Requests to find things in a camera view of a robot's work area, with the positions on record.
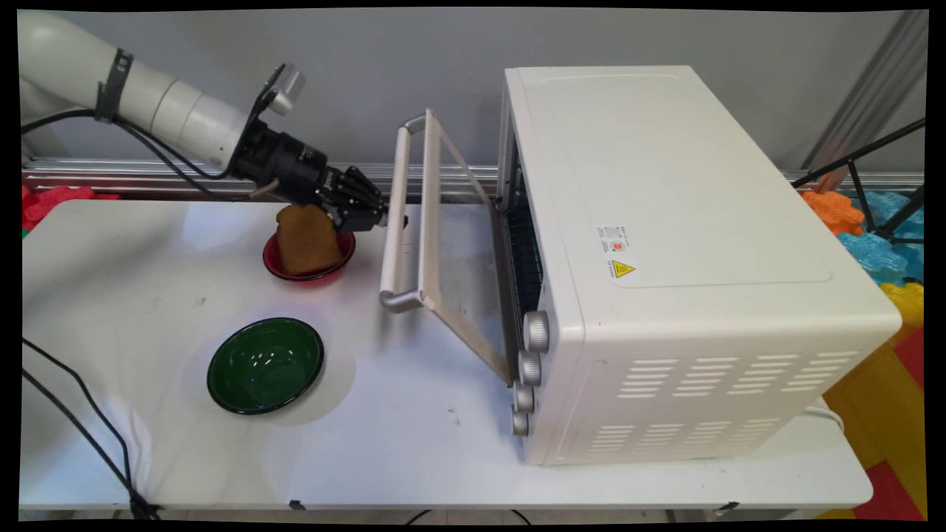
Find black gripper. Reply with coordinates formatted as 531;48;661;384
233;120;389;234

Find glass oven door with handle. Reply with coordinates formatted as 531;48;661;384
378;109;516;386

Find brown bread slice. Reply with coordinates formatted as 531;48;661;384
276;204;344;276

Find red plate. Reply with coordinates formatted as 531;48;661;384
262;230;357;283

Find metal oven rack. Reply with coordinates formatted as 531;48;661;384
504;205;545;313

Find green bowl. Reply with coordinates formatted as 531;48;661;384
206;317;326;415

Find white oven label sticker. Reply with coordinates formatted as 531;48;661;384
597;225;633;254

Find white toaster oven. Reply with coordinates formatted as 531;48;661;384
497;65;905;467

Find orange foam piece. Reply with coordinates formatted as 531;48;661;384
801;190;866;238

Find black tripod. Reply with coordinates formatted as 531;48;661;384
794;118;927;246

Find blue foam piece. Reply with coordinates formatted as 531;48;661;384
838;191;926;287

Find yellow foam floor mat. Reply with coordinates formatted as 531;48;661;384
819;325;927;519

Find yellow foam piece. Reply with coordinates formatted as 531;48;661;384
879;282;926;330

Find red foam floor mat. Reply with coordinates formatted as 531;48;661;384
852;461;925;521

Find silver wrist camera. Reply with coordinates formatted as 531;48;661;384
255;62;307;119

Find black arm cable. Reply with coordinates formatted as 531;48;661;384
21;109;280;203

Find horizontal aluminium rail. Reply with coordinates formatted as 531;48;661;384
22;157;925;203

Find black arm strap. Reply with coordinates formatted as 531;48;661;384
94;48;135;124

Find black cable under table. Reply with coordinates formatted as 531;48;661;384
404;508;532;526

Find white oven power cord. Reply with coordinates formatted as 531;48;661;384
802;403;845;438

